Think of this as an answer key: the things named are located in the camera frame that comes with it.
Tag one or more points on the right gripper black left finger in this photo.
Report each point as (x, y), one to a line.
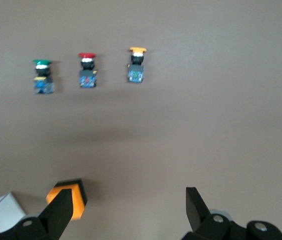
(56, 215)

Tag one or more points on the white drawer cabinet housing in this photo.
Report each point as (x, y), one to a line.
(1, 212)

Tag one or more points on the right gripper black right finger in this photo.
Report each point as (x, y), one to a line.
(198, 215)

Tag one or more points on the yellow mushroom push button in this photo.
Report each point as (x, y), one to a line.
(135, 75)

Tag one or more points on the orange button enclosure box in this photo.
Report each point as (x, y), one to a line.
(77, 200)

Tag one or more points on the green mushroom push button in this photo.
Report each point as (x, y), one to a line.
(43, 82)

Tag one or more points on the red mushroom push button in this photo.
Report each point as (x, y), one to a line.
(87, 78)

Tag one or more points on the brown table cover sheet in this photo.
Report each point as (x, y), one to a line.
(205, 112)

